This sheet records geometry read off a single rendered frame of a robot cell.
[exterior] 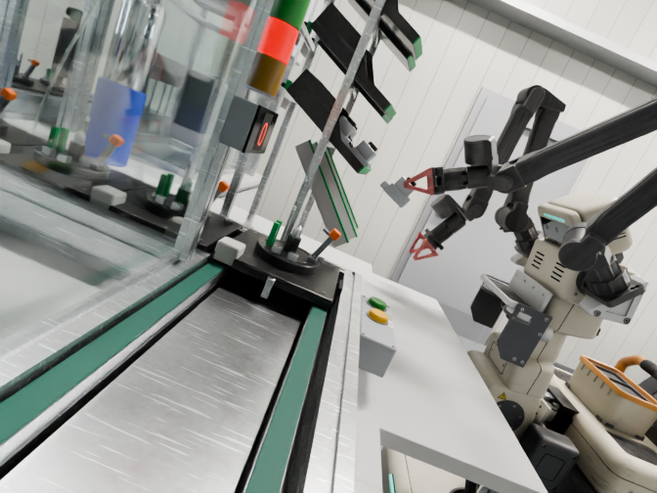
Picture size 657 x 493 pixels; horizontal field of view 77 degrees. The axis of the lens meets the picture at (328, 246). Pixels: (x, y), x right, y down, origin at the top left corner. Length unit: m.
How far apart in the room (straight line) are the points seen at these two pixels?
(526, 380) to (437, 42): 3.25
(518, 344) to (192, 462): 0.97
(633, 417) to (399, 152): 2.97
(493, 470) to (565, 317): 0.63
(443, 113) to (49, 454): 3.84
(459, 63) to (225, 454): 3.87
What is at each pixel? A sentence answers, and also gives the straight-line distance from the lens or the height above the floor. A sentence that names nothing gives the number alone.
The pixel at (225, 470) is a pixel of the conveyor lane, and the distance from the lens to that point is 0.46.
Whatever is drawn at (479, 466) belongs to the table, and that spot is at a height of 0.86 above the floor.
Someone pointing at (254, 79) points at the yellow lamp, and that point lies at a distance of 0.67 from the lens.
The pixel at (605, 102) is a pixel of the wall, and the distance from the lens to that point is 4.53.
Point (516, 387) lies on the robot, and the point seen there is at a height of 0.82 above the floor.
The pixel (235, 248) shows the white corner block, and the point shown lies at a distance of 0.79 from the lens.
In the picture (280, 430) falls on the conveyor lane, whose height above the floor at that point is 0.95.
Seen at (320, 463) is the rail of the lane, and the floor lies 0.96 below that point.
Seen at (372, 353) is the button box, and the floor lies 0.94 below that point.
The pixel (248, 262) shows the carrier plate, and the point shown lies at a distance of 0.79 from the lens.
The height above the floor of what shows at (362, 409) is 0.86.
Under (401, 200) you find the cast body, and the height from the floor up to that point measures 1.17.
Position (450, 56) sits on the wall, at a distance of 4.10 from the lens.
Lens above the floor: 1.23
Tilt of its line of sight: 13 degrees down
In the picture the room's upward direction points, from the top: 23 degrees clockwise
